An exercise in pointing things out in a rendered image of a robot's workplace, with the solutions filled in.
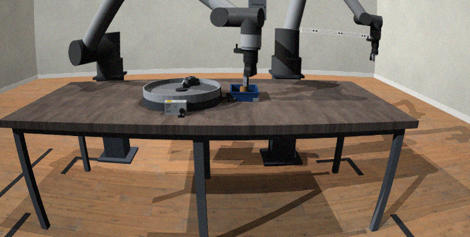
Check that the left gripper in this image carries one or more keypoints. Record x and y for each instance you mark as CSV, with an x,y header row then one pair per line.
x,y
375,43

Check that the blue open crate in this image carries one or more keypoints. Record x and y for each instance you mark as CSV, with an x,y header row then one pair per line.
x,y
243,96

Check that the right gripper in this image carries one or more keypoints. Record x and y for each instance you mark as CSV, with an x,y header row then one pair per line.
x,y
250,44

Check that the bronze cylinder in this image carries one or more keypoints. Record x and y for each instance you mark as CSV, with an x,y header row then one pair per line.
x,y
243,88

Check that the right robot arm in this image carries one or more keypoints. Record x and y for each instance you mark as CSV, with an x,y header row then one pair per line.
x,y
99,46

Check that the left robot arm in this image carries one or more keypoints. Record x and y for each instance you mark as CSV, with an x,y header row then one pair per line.
x,y
287,40

